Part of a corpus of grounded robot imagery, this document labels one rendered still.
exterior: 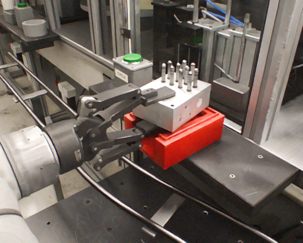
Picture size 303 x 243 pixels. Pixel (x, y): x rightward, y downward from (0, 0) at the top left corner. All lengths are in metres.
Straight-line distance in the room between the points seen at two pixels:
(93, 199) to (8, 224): 0.46
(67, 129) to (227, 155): 0.31
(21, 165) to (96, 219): 0.39
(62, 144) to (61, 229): 0.37
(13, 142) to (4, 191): 0.06
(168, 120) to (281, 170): 0.22
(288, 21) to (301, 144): 0.26
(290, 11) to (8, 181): 0.47
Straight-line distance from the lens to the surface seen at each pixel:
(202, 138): 0.56
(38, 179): 0.41
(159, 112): 0.51
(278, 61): 0.54
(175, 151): 0.52
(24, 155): 0.40
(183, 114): 0.52
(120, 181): 0.84
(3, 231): 0.35
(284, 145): 0.64
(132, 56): 0.66
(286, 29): 0.52
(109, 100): 0.44
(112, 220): 0.75
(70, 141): 0.42
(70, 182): 1.86
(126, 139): 0.50
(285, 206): 0.90
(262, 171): 0.56
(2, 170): 0.40
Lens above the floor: 1.27
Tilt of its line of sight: 33 degrees down
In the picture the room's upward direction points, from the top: straight up
